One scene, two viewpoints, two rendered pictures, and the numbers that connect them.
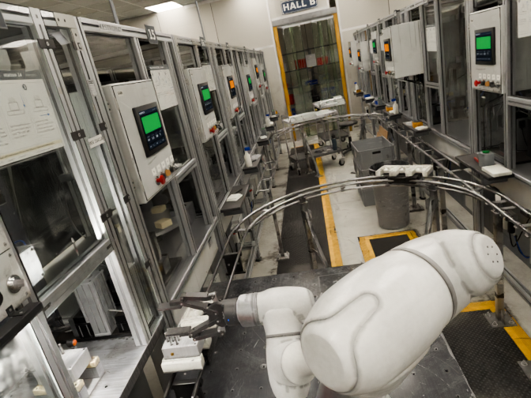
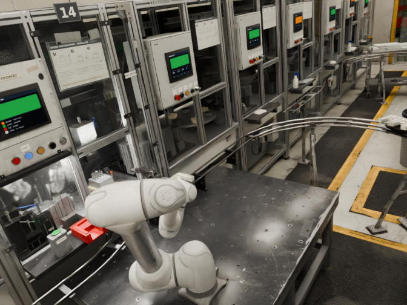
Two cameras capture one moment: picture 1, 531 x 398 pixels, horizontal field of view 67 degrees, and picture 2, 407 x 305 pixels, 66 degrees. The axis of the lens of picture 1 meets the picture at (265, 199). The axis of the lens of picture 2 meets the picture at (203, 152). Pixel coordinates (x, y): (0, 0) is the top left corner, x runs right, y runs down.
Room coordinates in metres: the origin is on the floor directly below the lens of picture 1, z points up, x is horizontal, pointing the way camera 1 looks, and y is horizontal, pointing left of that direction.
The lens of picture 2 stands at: (-0.13, -0.83, 1.94)
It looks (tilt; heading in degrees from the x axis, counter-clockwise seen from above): 25 degrees down; 32
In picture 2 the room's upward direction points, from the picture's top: 9 degrees counter-clockwise
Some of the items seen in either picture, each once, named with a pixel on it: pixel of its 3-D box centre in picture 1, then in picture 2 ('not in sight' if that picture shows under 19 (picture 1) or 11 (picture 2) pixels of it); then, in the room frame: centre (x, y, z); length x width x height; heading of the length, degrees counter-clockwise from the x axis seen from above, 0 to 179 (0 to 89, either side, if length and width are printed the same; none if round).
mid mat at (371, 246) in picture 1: (397, 257); (390, 191); (3.04, -1.01, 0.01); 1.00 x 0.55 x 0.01; 171
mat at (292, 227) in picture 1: (306, 185); (366, 109); (5.59, -0.63, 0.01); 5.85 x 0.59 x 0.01; 171
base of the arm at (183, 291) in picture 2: not in sight; (203, 281); (0.81, -0.14, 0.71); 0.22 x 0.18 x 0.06; 171
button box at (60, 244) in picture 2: not in sight; (59, 241); (0.57, 0.52, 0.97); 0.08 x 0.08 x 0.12; 81
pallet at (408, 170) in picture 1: (404, 174); (403, 126); (2.72, -1.01, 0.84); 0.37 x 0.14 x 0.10; 49
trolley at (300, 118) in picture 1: (313, 139); (393, 68); (6.50, -0.97, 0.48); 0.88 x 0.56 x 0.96; 99
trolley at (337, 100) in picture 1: (332, 122); not in sight; (7.69, -1.57, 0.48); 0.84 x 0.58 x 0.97; 179
